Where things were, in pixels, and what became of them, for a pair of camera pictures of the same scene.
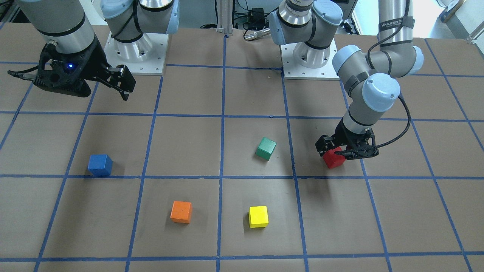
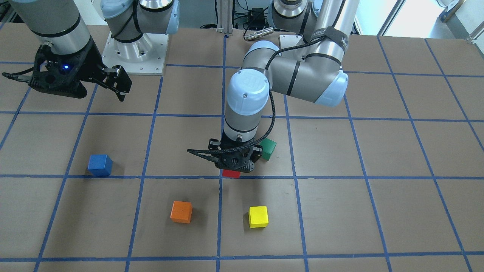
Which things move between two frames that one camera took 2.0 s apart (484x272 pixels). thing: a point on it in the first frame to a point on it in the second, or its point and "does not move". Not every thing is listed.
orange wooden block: x=181 y=212 does not move
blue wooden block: x=100 y=164 does not move
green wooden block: x=266 y=148 does not move
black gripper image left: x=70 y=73 does not move
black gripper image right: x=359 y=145 to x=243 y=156
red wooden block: x=333 y=160 to x=231 y=173
